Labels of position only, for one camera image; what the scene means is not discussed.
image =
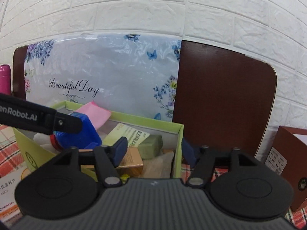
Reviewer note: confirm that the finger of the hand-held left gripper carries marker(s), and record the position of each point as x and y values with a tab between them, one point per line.
68	124

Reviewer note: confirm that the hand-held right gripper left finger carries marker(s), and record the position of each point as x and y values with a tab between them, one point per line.
120	149

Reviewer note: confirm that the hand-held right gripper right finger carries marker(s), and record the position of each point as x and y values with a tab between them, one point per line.
189	152

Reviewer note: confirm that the light green cardboard box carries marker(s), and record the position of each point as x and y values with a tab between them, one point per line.
178	148

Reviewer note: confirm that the gold cardboard box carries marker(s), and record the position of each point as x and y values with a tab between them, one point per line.
132	160

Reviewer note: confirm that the blue plastic container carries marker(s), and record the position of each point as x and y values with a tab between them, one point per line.
88	134

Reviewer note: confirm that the pink cloth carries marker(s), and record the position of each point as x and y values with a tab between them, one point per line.
93	115

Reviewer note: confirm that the green soap bar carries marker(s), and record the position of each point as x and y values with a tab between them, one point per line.
151	146

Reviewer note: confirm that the red plastic object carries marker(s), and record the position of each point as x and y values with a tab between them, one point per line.
54	143

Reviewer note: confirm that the yellow green small packet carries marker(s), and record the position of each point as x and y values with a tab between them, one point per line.
124	177

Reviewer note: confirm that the plaid bed sheet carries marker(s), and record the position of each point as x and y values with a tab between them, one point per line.
9	148

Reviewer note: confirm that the pink thermos bottle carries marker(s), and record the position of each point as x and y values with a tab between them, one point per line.
5	81

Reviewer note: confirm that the brown wooden headboard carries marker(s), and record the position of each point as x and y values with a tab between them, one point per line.
223	95

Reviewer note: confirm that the floral plastic bag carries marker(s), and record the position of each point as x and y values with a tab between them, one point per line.
115	76

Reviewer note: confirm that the white orange medicine box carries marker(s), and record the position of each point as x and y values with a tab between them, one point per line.
7	196

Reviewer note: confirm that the brown cardboard box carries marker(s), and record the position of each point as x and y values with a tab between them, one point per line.
295	153

